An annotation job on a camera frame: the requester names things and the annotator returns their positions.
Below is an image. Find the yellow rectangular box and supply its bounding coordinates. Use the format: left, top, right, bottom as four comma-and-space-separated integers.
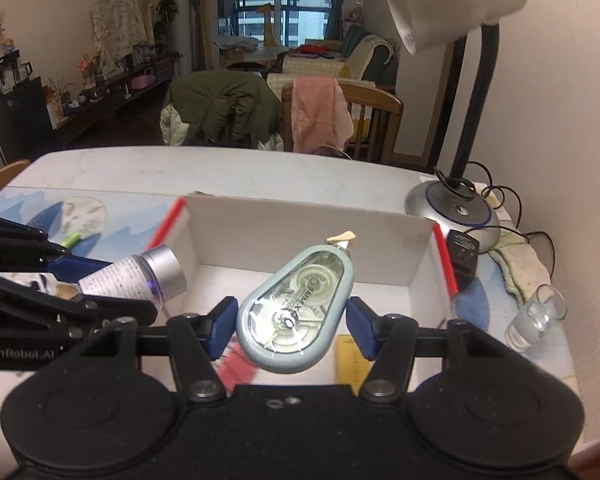
335, 335, 370, 396

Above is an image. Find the pink cloth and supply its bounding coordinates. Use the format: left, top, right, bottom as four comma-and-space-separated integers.
290, 76, 354, 154

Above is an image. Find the silver-cap spice jar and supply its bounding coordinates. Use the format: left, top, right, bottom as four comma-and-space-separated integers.
78, 245, 187, 310

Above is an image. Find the black power adapter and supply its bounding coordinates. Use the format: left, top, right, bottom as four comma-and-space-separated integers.
445, 230, 479, 292

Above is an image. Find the olive green jacket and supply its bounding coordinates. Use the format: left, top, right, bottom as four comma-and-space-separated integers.
159, 70, 284, 152

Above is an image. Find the green lip balm tube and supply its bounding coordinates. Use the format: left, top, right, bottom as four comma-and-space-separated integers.
60, 232, 82, 249

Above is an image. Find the grey-green correction tape dispenser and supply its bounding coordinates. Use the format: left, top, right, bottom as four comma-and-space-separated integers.
236, 231, 356, 374

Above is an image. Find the dark tv cabinet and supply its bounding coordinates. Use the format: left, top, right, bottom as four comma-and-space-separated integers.
0, 51, 175, 162

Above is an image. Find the wooden chair with pink cloth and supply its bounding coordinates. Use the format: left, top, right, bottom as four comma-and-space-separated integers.
280, 78, 403, 165

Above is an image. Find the black lamp cable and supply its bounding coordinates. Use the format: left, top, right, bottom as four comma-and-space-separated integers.
431, 160, 557, 281

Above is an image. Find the small drinking glass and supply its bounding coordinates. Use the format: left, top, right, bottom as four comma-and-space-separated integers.
504, 284, 568, 352

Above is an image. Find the silver desk lamp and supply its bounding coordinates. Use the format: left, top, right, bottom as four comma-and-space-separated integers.
387, 0, 527, 252

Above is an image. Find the red clip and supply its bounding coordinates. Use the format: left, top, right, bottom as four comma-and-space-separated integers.
213, 337, 258, 392

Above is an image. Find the red shoe box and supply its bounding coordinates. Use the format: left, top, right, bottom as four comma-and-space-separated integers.
152, 194, 456, 388

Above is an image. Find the sofa with blankets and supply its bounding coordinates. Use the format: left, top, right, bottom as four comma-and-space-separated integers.
266, 25, 399, 99

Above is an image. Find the white green cloth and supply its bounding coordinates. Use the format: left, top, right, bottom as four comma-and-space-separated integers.
489, 230, 552, 308

